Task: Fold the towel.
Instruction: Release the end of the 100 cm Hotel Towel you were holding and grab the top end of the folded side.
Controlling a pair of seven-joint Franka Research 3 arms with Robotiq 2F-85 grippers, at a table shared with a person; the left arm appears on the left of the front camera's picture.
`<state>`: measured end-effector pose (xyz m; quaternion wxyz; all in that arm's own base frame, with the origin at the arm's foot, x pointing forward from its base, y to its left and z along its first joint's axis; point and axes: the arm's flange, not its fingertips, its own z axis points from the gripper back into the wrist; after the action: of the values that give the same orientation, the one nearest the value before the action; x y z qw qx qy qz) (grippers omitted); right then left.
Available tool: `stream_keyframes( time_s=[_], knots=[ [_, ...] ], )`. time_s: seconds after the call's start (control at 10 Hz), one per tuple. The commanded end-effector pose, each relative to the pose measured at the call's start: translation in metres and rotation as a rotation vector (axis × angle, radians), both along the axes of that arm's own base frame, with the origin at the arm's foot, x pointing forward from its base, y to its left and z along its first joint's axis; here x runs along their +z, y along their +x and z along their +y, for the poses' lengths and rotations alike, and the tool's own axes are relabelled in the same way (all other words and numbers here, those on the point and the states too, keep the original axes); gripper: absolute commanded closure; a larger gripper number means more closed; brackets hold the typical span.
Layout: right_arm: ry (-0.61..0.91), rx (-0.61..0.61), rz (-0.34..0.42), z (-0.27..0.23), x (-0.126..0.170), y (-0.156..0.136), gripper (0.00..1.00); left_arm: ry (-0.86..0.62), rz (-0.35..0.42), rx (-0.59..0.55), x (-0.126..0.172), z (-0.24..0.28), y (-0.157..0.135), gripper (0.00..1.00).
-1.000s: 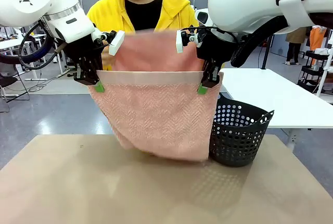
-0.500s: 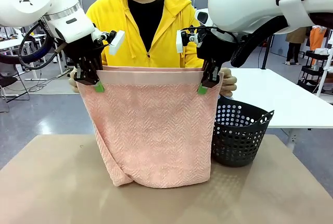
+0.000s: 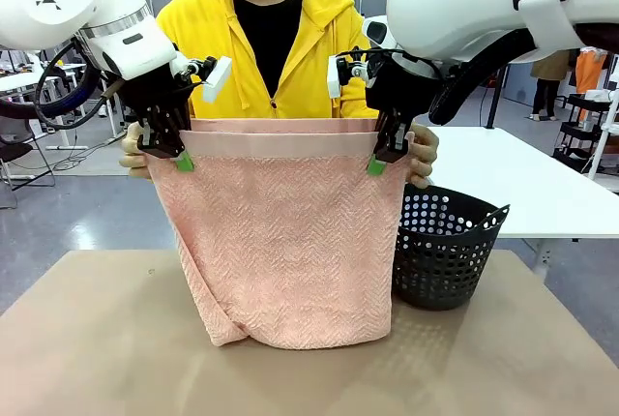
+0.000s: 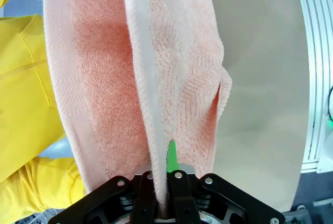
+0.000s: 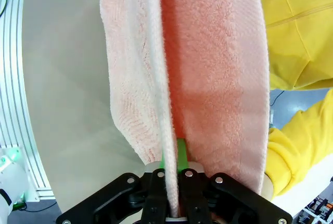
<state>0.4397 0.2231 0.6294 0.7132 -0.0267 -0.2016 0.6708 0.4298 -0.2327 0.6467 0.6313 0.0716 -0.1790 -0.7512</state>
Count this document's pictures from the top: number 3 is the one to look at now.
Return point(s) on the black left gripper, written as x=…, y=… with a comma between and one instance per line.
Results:
x=155, y=92

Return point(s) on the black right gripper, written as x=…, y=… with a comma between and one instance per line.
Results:
x=399, y=89

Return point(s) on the dark perforated laundry basket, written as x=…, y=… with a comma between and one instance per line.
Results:
x=440, y=261

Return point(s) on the pink herringbone towel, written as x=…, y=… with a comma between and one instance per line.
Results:
x=290, y=242

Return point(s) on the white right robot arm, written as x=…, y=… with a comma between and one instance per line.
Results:
x=483, y=0

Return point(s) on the person's right hand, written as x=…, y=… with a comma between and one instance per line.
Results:
x=133, y=155

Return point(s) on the person's left hand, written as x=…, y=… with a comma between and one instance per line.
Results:
x=425, y=159

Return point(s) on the black tripod stand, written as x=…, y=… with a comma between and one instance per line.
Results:
x=495, y=97

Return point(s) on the person in yellow hoodie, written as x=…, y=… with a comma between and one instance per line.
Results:
x=319, y=48

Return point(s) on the large white table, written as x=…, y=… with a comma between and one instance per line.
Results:
x=532, y=179

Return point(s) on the black office chair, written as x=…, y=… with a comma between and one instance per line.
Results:
x=19, y=155

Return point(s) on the white desk with white legs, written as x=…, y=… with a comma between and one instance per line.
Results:
x=19, y=77

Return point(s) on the standing person in brown coat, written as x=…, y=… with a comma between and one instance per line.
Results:
x=551, y=87

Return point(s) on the black trolley cart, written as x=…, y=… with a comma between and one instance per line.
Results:
x=580, y=130

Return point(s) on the mannequin with orange trousers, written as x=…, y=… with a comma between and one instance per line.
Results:
x=590, y=70

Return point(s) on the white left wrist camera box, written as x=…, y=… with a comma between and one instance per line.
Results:
x=217, y=77

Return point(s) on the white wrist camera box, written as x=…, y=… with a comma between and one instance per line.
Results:
x=334, y=77
x=217, y=77

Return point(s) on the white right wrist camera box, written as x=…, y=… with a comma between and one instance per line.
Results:
x=334, y=77

